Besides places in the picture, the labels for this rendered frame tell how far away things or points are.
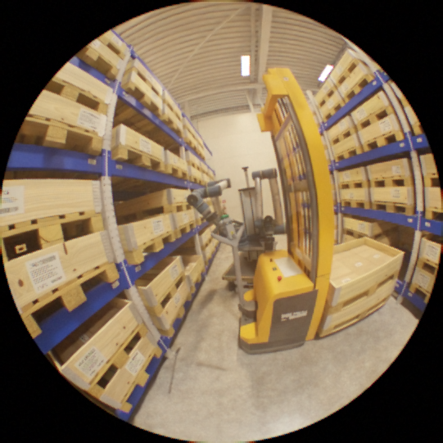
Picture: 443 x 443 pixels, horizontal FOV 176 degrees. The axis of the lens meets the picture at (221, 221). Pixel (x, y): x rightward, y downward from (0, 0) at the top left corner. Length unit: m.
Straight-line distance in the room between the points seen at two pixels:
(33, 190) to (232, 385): 1.95
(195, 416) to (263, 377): 0.72
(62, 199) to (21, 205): 0.27
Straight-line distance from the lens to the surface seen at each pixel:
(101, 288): 1.11
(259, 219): 1.90
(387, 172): 2.46
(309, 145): 1.07
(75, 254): 0.94
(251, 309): 1.60
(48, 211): 0.91
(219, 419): 1.57
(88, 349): 1.07
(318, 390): 1.66
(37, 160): 1.04
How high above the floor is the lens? 1.55
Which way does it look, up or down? 7 degrees down
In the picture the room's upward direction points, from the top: 9 degrees counter-clockwise
